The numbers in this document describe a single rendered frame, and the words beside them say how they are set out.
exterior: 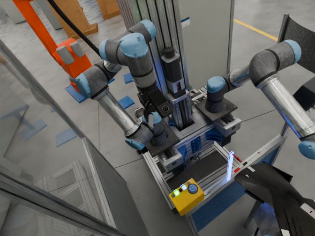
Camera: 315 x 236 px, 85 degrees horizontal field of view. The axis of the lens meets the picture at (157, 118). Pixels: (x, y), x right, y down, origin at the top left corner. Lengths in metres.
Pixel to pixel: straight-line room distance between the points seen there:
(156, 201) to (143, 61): 1.82
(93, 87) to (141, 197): 1.59
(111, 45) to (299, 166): 2.24
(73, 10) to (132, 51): 7.64
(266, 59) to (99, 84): 0.78
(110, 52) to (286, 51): 0.72
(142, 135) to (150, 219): 1.29
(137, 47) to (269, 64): 0.58
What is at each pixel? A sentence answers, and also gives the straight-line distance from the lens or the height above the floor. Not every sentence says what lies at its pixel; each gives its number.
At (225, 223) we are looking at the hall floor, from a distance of 2.06.
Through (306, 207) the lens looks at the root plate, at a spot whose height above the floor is 1.18.
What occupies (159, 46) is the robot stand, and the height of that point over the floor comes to 1.59.
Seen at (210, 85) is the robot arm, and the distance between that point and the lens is 1.22.
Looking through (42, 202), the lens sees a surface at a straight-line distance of 0.66.
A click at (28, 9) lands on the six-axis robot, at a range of 4.02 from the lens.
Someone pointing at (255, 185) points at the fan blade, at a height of 1.18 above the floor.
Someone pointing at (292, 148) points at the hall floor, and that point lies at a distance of 2.55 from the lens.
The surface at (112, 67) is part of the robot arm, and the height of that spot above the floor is 1.62.
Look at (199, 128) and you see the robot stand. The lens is 1.36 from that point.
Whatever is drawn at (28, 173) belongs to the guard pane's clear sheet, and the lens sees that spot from 0.70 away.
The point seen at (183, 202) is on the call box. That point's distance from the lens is 0.98.
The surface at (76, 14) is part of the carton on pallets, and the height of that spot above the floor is 0.75.
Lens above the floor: 2.01
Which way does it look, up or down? 45 degrees down
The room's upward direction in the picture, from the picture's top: 19 degrees counter-clockwise
